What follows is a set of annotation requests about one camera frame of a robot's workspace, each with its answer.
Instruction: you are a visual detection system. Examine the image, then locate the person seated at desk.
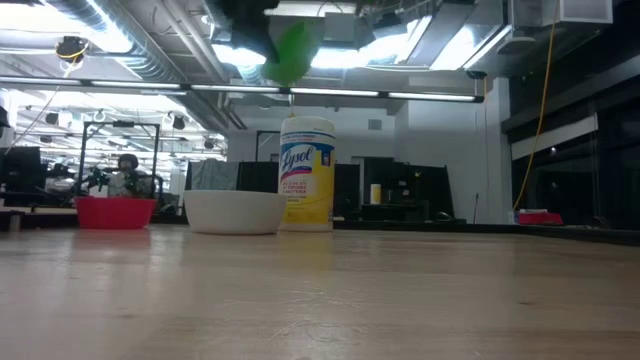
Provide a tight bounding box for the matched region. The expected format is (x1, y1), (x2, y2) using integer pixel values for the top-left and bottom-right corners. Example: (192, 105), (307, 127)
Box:
(106, 152), (154, 200)

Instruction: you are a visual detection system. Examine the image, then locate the yellow Lysol wipes canister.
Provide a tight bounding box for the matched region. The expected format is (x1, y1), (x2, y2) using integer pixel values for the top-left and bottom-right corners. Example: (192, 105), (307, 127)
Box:
(277, 115), (337, 233)

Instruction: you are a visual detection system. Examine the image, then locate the yellow black ceiling cable reel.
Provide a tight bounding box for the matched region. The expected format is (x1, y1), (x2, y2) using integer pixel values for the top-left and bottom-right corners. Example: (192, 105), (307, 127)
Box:
(54, 35), (92, 64)

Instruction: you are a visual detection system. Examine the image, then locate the long ceiling light bar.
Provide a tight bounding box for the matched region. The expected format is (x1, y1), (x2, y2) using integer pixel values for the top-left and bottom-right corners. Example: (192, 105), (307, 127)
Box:
(0, 75), (485, 104)

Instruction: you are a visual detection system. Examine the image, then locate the green plastic bowl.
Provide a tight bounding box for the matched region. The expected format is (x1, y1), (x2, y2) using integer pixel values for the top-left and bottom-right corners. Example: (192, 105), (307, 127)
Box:
(261, 19), (323, 87)

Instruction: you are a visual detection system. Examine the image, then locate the white bowl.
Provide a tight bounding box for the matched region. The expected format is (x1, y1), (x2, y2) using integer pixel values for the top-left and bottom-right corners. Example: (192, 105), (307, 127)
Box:
(183, 189), (289, 236)

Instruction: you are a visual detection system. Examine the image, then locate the black computer monitor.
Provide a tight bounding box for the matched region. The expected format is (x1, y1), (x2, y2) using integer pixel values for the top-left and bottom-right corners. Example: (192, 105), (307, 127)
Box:
(0, 146), (44, 194)

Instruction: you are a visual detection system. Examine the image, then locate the black partition panel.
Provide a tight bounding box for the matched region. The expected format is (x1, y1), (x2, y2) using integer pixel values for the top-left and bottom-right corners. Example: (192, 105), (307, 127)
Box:
(235, 160), (281, 192)

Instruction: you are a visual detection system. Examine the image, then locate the grey draped cloth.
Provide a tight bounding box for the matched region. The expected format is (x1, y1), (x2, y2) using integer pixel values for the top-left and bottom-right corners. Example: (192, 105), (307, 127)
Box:
(189, 158), (241, 192)

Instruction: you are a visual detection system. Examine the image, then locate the black cabinet block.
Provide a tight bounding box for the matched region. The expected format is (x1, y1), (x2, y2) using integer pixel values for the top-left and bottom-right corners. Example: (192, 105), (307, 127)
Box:
(333, 156), (456, 222)

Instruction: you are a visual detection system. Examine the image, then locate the red plastic bowl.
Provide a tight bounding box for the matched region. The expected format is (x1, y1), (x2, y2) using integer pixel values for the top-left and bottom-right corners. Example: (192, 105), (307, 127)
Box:
(74, 196), (158, 231)

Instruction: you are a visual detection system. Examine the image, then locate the red background box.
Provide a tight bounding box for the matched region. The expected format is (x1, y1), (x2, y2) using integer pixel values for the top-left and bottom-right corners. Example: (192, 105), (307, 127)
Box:
(518, 211), (565, 227)

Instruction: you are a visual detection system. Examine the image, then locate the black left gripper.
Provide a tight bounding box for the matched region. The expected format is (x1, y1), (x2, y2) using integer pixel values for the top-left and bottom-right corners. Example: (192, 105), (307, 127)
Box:
(218, 0), (282, 64)

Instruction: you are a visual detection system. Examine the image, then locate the silver spiral air duct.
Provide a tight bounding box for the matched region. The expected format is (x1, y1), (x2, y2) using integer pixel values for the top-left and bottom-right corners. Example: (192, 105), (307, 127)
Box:
(44, 0), (187, 84)

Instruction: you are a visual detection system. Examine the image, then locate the black metal frame stand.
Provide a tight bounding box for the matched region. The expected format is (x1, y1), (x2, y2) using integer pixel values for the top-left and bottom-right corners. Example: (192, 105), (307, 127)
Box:
(78, 120), (162, 199)

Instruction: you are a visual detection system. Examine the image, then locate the long yellow hanging cable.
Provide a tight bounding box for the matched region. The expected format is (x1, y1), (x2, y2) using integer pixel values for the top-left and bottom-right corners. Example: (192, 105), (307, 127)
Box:
(512, 0), (560, 211)

